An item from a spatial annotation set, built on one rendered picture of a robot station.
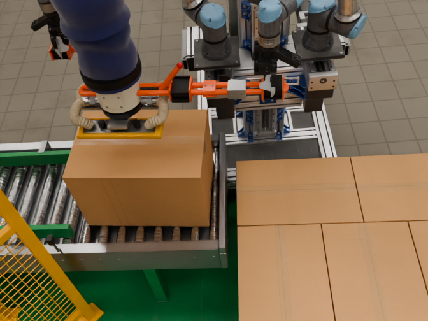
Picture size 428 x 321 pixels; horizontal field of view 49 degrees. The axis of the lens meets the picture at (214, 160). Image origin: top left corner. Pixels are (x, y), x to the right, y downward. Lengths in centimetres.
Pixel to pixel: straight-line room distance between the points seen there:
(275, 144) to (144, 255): 120
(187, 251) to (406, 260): 97
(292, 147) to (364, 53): 133
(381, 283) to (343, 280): 16
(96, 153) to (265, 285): 94
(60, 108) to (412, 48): 283
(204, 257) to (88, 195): 60
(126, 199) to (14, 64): 257
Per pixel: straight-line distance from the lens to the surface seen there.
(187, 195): 207
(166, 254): 223
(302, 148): 301
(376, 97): 370
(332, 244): 226
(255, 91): 179
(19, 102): 410
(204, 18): 222
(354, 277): 220
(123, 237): 234
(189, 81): 182
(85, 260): 237
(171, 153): 206
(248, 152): 298
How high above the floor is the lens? 251
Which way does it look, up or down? 51 degrees down
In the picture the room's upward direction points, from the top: 8 degrees counter-clockwise
